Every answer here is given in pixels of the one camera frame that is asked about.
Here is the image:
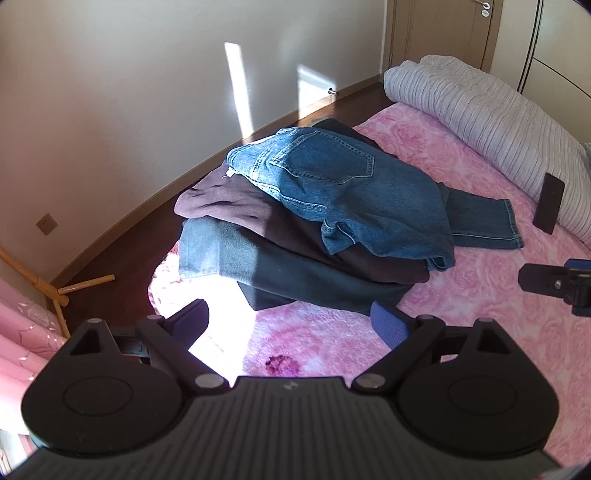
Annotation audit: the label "wooden coat rack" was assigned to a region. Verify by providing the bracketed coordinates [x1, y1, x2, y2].
[0, 247, 116, 339]

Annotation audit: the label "grey-blue garment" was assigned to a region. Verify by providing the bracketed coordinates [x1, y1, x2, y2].
[178, 217, 416, 311]

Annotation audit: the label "cream wardrobe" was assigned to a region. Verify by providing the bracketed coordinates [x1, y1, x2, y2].
[489, 0, 591, 100]

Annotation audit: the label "blue denim jeans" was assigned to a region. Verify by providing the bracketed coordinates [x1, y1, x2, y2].
[225, 127, 525, 273]

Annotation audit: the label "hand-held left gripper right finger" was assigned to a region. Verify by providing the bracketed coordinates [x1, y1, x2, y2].
[352, 300, 514, 395]

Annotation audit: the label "pink rose blanket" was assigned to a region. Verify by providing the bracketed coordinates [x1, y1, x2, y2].
[148, 102, 591, 467]

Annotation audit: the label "brown wooden door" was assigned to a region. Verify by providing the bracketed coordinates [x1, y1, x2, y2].
[388, 0, 502, 75]

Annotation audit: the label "black phone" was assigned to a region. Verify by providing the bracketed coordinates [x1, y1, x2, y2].
[532, 172, 566, 235]

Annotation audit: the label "pink curtain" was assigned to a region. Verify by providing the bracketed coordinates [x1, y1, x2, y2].
[0, 276, 70, 462]

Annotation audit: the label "grey striped quilt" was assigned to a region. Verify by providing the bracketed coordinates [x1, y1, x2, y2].
[383, 55, 591, 243]

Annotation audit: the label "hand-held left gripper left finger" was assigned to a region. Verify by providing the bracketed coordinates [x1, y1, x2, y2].
[69, 299, 230, 398]

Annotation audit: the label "dark purple garment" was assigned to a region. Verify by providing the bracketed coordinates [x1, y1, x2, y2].
[174, 170, 430, 284]

